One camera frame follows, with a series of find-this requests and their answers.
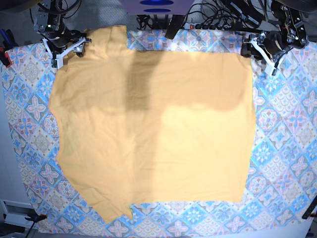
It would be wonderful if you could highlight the orange black clamp bottom left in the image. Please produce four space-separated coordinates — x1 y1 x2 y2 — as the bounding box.
25 214 47 238

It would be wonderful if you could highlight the white rail bottom left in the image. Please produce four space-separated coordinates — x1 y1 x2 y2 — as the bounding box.
0 199 36 228

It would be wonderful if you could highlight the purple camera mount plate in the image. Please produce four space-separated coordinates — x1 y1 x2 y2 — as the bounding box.
119 0 194 15

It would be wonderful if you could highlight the black clamp top centre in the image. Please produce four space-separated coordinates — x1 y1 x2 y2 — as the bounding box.
165 15 185 40

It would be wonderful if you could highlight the white power strip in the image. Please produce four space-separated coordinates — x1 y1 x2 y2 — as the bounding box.
184 22 202 30

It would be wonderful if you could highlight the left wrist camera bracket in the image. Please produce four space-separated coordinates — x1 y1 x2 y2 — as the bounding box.
247 34 283 76

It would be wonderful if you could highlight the yellow T-shirt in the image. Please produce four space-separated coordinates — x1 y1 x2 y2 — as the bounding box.
49 26 256 223

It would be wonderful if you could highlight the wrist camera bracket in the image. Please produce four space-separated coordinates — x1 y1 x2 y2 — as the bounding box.
42 37 92 69
247 34 283 76

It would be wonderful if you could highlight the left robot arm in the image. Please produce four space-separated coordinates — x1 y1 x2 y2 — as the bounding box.
241 0 308 63

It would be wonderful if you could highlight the blue handled tools left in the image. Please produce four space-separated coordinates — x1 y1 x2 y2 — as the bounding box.
0 29 18 50

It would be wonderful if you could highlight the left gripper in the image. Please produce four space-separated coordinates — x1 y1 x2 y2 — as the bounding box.
240 31 285 60

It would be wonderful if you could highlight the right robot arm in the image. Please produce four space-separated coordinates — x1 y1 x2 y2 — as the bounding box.
31 0 91 60

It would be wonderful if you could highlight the black clamp right edge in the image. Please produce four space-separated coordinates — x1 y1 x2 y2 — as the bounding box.
302 201 317 220

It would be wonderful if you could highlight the red clamp left edge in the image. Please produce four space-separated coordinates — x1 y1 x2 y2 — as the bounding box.
0 51 12 68

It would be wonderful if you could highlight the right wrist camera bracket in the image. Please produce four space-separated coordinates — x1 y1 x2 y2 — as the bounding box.
42 37 92 69

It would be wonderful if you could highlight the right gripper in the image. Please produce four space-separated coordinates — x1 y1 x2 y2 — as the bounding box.
47 28 91 57

